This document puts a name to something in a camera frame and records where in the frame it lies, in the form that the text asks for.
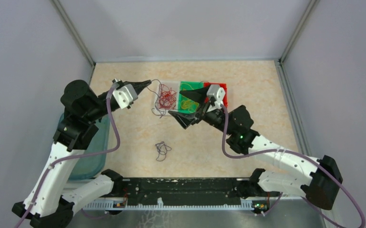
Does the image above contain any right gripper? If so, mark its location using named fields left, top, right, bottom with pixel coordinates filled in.
left=169, top=85, right=234, bottom=135

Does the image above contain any yellow cable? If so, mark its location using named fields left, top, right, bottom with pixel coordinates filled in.
left=180, top=94, right=202, bottom=112

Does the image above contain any red cable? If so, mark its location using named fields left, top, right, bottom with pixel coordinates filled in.
left=157, top=84, right=178, bottom=111

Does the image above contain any cable pile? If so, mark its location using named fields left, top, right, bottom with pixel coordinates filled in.
left=154, top=141, right=173, bottom=162

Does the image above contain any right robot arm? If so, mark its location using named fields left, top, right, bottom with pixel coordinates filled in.
left=169, top=84, right=343, bottom=210

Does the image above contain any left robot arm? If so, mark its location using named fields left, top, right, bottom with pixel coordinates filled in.
left=12, top=79, right=151, bottom=228

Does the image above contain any green plastic bin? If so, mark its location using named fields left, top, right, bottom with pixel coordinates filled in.
left=177, top=81, right=204, bottom=114

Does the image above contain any red plastic bin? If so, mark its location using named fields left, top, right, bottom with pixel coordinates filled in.
left=204, top=83, right=227, bottom=107

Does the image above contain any white plastic bin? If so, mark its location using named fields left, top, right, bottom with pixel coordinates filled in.
left=152, top=79, right=180, bottom=118

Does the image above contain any teal plastic basin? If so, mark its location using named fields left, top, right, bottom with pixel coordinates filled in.
left=68, top=115, right=110, bottom=181

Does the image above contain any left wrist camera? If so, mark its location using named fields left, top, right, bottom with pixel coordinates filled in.
left=112, top=79, right=138, bottom=109

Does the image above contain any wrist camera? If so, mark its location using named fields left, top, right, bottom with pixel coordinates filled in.
left=112, top=79, right=138, bottom=109
left=206, top=84, right=226, bottom=112

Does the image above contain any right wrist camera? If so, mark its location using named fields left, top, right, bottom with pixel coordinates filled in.
left=206, top=84, right=226, bottom=112

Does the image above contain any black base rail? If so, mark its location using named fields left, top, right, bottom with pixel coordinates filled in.
left=94, top=177, right=281, bottom=207

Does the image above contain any aluminium frame rail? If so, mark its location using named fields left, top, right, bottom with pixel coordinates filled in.
left=46, top=178, right=332, bottom=211

